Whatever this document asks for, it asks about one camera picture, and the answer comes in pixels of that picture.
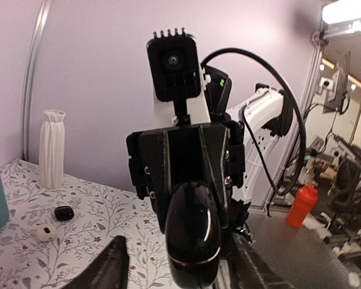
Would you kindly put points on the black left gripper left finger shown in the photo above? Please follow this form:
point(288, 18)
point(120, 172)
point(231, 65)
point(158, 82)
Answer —
point(108, 270)

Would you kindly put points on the small black closed earbud case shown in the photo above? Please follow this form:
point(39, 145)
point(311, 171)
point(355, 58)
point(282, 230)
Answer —
point(64, 213)

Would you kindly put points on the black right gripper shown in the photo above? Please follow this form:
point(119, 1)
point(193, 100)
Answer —
point(210, 153)

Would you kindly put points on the red bottle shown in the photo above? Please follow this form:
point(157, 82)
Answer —
point(304, 201)

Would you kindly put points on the white open earbud case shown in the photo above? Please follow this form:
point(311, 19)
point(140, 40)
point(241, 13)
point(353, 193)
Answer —
point(46, 233)

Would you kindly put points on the white ribbed vase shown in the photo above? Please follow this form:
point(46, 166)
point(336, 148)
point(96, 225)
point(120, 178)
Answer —
point(51, 149)

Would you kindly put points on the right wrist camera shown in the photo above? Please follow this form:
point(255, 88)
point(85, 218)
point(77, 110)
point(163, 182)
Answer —
point(179, 81)

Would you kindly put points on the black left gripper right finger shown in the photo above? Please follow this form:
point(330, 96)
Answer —
point(247, 269)

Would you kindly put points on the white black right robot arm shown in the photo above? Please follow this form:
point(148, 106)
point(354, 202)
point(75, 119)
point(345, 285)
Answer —
point(260, 112)

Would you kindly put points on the black office chair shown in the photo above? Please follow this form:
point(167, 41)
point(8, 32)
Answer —
point(345, 185)

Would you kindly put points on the right aluminium frame post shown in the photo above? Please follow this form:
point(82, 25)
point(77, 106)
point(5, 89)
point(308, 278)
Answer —
point(29, 76)

